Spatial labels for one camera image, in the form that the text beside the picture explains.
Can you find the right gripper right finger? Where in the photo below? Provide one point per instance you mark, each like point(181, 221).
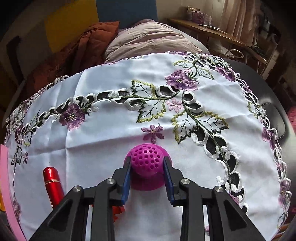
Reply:
point(172, 177)

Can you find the red metallic capsule bottle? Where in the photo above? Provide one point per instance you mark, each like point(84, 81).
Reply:
point(53, 186)

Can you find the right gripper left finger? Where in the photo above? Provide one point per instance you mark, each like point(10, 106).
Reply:
point(122, 188)

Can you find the beige curtain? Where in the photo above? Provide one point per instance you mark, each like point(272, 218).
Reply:
point(239, 19)

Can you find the pink shallow cardboard box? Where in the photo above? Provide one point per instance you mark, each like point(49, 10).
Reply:
point(7, 197)

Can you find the multicolour headboard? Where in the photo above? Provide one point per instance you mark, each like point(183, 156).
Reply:
point(46, 27)

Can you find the rust brown quilted jacket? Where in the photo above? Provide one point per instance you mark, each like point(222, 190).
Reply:
point(85, 52)

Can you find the red puzzle block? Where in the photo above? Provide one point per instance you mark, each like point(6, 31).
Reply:
point(116, 210)

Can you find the mauve duvet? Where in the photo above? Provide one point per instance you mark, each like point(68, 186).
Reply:
point(148, 37)

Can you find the white embroidered floral tablecloth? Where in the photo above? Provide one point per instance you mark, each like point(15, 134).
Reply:
point(199, 108)

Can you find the wooden side table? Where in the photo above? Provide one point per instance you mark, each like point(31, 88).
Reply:
point(212, 33)

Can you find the magenta perforated mushroom toy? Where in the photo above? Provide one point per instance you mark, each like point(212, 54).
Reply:
point(146, 162)

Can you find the purple box on side table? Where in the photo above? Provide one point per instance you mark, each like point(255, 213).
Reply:
point(196, 16)

